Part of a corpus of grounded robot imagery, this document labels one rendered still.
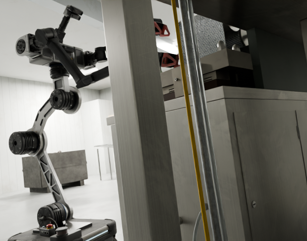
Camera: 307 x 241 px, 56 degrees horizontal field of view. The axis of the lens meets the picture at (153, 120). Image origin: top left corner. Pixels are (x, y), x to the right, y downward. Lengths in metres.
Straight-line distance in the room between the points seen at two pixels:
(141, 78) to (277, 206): 0.83
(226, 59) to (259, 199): 0.47
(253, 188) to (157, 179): 0.61
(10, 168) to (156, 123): 7.97
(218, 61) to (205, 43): 0.31
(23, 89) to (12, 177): 2.40
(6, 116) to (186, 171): 7.60
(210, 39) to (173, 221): 0.97
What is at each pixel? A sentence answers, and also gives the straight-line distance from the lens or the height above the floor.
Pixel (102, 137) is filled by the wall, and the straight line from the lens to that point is 9.51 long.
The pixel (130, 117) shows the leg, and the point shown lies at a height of 0.79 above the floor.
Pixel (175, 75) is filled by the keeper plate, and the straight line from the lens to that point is 1.11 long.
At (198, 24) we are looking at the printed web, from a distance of 1.36.
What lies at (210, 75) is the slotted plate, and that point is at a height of 0.96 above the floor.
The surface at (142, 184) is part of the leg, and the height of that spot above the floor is 0.69.
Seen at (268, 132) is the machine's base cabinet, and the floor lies 0.74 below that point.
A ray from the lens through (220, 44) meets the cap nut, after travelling 1.06.
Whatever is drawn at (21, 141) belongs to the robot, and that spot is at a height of 0.88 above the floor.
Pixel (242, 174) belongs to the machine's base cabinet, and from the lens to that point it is 0.96.
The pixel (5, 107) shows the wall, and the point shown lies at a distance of 8.47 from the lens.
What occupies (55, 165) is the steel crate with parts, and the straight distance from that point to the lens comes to 6.75.
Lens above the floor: 0.75
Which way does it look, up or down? 5 degrees up
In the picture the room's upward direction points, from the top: 7 degrees counter-clockwise
